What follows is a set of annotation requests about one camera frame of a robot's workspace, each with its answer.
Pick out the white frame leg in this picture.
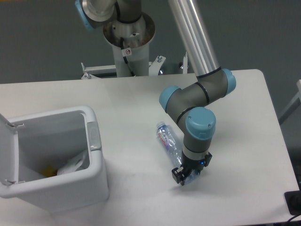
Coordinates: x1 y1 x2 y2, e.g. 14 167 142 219
278 80 301 125

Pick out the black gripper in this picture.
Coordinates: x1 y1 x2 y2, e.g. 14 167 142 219
171 152 212 186

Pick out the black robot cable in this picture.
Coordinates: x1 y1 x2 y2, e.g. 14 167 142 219
119 37 137 77

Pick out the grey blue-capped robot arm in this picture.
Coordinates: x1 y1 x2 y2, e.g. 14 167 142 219
75 0 236 185

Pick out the white plastic trash can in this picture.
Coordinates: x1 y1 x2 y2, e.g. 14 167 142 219
0 105 109 212

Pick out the black device at edge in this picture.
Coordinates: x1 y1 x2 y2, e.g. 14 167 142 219
284 190 301 215

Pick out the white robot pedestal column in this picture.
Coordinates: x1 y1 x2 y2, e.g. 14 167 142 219
112 44 149 77

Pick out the clear plastic water bottle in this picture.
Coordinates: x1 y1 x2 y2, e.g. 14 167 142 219
157 121 199 184

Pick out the white metal base frame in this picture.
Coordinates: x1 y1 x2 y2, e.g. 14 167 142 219
81 52 192 80

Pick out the yellow trash item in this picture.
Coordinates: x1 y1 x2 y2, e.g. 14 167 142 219
41 166 58 178

